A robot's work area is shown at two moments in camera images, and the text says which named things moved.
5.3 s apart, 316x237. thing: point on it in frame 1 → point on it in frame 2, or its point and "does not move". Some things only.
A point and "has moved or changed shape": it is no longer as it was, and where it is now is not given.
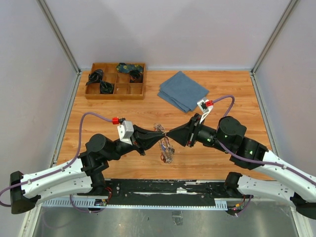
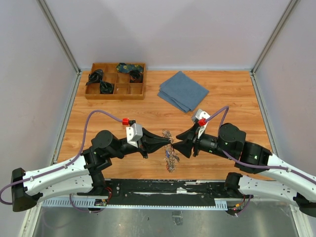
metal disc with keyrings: x=167 y=150 has moved or changed shape
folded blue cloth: x=182 y=91 does not move
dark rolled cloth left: x=96 y=76 does not move
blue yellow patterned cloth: x=122 y=67 does not move
